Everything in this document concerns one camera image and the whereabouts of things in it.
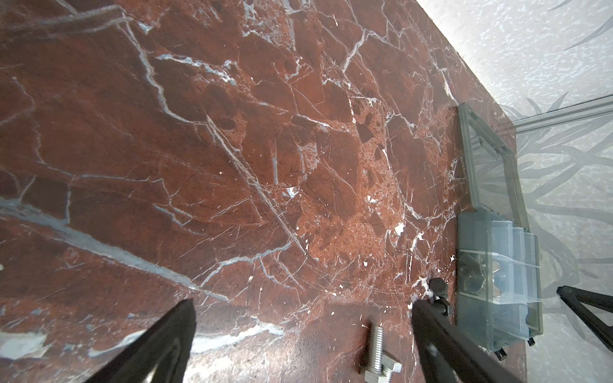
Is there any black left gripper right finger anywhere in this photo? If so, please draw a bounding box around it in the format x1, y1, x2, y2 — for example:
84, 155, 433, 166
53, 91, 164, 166
411, 300, 520, 382

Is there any aluminium frame post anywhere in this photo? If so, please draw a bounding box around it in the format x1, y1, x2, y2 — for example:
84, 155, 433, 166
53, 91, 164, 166
513, 95, 613, 134

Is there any silver hex bolt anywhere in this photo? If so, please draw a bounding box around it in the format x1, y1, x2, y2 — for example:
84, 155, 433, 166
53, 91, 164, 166
361, 325, 402, 383

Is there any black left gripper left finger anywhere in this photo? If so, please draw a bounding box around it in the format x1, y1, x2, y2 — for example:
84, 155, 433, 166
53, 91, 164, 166
88, 299, 196, 382

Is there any black socket screw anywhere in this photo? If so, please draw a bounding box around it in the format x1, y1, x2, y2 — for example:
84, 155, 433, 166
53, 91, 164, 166
428, 278, 449, 300

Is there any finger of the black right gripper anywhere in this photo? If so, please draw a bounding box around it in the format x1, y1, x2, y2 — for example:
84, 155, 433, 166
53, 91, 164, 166
556, 286, 612, 351

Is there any clear plastic organizer box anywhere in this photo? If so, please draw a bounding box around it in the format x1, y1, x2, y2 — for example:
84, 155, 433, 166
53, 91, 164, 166
457, 103, 543, 360

